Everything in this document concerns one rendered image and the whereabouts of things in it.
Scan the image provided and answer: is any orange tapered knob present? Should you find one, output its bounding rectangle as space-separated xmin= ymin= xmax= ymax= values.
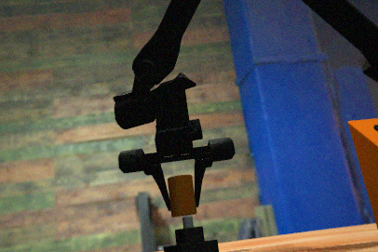
xmin=168 ymin=175 xmax=196 ymax=217

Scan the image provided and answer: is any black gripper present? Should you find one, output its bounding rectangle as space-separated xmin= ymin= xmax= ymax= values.
xmin=118 ymin=111 xmax=236 ymax=211

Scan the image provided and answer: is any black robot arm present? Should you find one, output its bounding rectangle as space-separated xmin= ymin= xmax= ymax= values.
xmin=114 ymin=0 xmax=378 ymax=155

